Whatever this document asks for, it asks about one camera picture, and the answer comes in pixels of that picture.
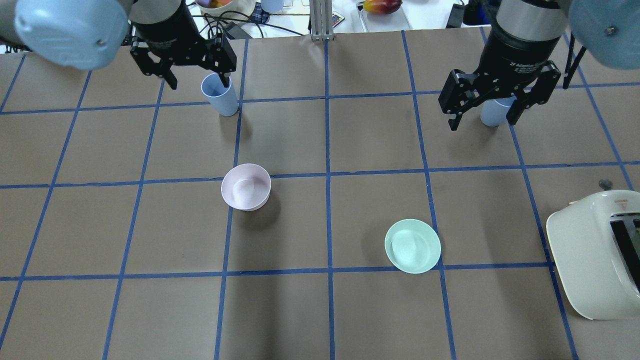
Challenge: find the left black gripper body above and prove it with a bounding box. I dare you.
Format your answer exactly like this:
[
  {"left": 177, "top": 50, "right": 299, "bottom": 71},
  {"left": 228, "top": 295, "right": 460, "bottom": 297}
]
[{"left": 130, "top": 10, "right": 238, "bottom": 78}]

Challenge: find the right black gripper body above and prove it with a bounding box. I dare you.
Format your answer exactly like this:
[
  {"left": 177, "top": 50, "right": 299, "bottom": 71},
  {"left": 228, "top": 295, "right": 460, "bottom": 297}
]
[{"left": 438, "top": 30, "right": 562, "bottom": 115}]

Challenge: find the blue cup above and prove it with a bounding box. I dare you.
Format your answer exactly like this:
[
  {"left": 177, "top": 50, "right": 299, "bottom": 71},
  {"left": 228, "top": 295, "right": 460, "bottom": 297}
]
[
  {"left": 200, "top": 73, "right": 239, "bottom": 117},
  {"left": 480, "top": 96, "right": 516, "bottom": 127}
]

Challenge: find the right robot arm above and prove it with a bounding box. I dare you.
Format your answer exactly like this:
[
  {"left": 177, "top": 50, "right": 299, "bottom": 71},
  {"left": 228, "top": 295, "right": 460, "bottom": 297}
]
[{"left": 438, "top": 0, "right": 639, "bottom": 132}]

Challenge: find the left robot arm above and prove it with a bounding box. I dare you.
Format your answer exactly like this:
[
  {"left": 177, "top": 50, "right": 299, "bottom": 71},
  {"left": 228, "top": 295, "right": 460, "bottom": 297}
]
[{"left": 0, "top": 0, "right": 237, "bottom": 90}]

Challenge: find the pink bowl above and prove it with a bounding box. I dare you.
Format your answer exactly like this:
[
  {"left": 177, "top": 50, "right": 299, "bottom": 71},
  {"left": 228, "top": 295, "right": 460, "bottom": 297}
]
[{"left": 221, "top": 162, "right": 272, "bottom": 212}]

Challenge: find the mint green bowl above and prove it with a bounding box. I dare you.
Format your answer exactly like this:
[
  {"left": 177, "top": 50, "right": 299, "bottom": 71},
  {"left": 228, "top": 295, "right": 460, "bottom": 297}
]
[{"left": 384, "top": 218, "right": 442, "bottom": 274}]

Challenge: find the mango fruit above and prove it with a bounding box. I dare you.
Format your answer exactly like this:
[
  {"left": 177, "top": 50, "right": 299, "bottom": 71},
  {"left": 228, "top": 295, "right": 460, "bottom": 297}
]
[{"left": 362, "top": 0, "right": 403, "bottom": 16}]

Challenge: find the white toaster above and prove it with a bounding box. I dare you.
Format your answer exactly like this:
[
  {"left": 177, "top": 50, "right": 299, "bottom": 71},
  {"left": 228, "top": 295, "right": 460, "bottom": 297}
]
[{"left": 545, "top": 189, "right": 640, "bottom": 321}]

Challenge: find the aluminium frame post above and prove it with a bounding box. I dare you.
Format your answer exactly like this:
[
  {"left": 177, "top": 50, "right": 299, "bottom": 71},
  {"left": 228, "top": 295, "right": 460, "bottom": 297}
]
[{"left": 309, "top": 0, "right": 335, "bottom": 42}]

